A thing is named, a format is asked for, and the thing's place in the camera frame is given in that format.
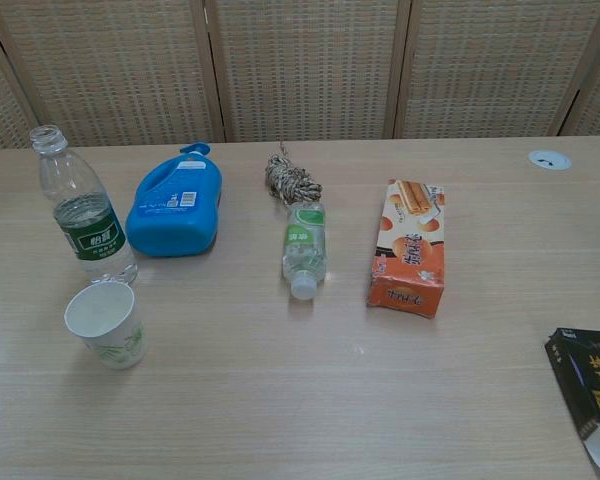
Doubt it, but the clear bottle green label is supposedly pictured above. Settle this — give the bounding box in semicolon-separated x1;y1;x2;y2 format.
28;124;139;287

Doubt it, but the small capped clear bottle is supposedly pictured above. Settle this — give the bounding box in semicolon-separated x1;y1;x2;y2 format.
281;202;328;301

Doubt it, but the blue detergent jug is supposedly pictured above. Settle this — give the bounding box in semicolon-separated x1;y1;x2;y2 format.
125;142;225;258

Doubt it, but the small white paper cup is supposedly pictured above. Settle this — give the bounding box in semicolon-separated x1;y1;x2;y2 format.
63;281;149;371

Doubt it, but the orange biscuit box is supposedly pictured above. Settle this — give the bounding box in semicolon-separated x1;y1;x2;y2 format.
365;179;448;320

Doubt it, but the woven bamboo folding screen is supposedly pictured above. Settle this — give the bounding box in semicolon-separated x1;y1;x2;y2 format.
0;0;600;156

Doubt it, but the white round table grommet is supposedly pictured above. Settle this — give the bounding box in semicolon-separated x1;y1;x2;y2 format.
527;150;573;172

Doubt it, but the black carton box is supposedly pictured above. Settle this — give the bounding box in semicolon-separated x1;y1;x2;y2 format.
544;327;600;475

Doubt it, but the braided rope bundle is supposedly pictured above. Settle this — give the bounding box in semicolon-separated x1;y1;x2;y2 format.
265;141;324;205

